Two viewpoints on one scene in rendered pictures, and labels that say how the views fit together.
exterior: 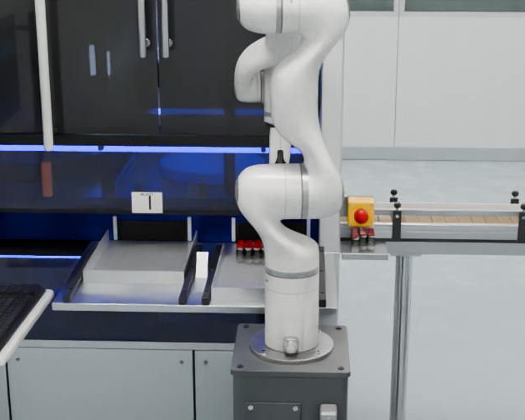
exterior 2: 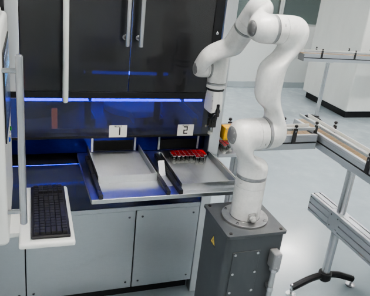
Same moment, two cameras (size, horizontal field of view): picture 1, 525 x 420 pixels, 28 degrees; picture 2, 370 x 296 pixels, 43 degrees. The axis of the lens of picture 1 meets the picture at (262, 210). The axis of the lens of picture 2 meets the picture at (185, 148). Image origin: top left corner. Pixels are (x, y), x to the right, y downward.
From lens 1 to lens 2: 1.14 m
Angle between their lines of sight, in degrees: 23
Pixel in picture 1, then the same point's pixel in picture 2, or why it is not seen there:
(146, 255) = (118, 161)
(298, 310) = (258, 199)
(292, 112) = (274, 90)
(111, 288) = (118, 187)
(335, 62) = not seen: hidden behind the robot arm
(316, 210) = (275, 144)
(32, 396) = not seen: hidden behind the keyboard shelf
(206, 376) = (142, 223)
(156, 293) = (147, 188)
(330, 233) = (214, 144)
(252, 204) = (246, 143)
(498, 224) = not seen: hidden behind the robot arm
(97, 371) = (80, 227)
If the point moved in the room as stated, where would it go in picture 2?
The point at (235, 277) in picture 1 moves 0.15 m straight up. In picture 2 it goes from (180, 174) to (184, 144)
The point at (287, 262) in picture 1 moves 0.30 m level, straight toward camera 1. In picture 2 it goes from (258, 174) to (302, 214)
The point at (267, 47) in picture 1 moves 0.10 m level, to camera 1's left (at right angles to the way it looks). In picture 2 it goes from (227, 47) to (204, 46)
